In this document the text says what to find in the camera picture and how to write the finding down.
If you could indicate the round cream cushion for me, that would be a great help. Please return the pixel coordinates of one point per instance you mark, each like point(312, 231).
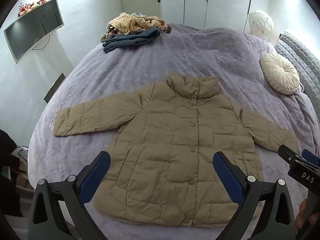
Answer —
point(280, 73)

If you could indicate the folded blue jeans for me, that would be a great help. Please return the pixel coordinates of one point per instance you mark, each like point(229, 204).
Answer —
point(130, 40)

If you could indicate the beige puffer jacket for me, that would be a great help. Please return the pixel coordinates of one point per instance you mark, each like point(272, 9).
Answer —
point(172, 142)

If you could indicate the black wall panel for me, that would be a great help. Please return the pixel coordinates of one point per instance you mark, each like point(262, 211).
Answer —
point(54, 87)

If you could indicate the person's right hand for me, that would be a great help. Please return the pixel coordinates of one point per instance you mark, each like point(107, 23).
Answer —
point(302, 208)

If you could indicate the white wardrobe doors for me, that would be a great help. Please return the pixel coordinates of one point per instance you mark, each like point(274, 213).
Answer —
point(215, 2)

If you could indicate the grey quilted headboard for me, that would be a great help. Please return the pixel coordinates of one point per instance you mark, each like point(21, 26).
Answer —
point(300, 52)

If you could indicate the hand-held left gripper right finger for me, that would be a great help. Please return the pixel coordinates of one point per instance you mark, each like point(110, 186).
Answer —
point(228, 173)

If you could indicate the white fan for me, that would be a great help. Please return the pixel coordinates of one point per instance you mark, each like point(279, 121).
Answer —
point(260, 22)

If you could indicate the artificial flower decoration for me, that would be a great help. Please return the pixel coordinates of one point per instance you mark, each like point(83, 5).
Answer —
point(27, 6)

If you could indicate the striped beige clothes pile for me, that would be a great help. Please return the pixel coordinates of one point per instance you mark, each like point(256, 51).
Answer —
point(132, 22)

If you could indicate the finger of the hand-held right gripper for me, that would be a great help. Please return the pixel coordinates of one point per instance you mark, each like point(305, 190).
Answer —
point(287, 153)
point(310, 156)

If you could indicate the dark clothing pile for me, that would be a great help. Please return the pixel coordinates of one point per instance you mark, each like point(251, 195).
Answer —
point(10, 175)

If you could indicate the wall-mounted white television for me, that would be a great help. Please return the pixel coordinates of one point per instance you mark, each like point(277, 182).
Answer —
point(32, 27)

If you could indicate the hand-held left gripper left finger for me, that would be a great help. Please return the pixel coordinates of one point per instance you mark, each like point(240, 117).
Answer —
point(96, 172)

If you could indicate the brown garment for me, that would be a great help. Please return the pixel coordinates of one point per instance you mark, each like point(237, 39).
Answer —
point(168, 29)

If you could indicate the purple fluffy bed blanket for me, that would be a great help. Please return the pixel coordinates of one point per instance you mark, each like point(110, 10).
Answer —
point(190, 55)

